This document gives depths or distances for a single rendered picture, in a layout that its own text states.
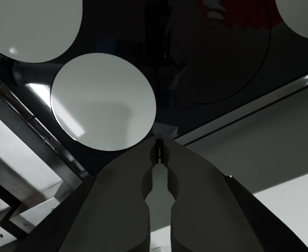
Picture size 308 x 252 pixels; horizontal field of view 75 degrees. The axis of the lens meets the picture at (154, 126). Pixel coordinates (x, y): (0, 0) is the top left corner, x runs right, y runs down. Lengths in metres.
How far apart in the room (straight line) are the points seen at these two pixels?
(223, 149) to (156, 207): 0.09
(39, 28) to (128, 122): 0.11
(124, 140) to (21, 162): 0.14
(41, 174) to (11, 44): 0.16
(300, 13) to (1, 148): 0.33
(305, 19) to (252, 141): 0.11
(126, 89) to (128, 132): 0.05
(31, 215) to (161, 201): 0.17
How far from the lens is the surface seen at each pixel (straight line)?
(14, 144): 0.29
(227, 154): 0.22
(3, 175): 0.33
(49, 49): 0.20
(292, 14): 0.21
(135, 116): 0.20
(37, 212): 0.31
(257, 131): 0.23
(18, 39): 0.21
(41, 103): 0.22
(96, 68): 0.19
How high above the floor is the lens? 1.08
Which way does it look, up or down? 63 degrees down
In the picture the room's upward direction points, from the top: 178 degrees counter-clockwise
